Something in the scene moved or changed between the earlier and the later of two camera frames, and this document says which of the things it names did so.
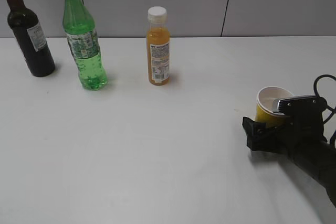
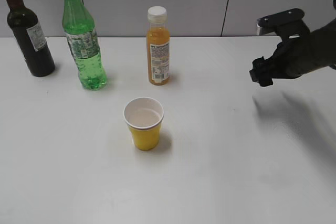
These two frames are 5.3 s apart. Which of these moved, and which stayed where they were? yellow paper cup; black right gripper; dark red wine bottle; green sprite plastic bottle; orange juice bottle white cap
Moved: yellow paper cup; black right gripper
Stayed: dark red wine bottle; orange juice bottle white cap; green sprite plastic bottle
